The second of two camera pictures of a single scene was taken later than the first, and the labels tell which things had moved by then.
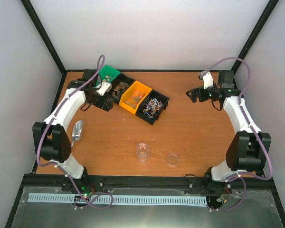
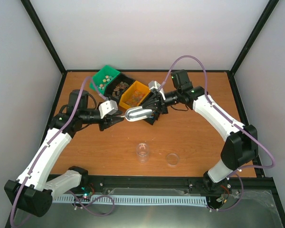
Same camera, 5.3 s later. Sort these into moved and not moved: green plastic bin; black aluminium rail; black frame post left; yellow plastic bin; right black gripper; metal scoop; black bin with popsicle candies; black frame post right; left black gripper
Moved: left black gripper; metal scoop; right black gripper
Not moved: black bin with popsicle candies; black frame post left; green plastic bin; black frame post right; yellow plastic bin; black aluminium rail
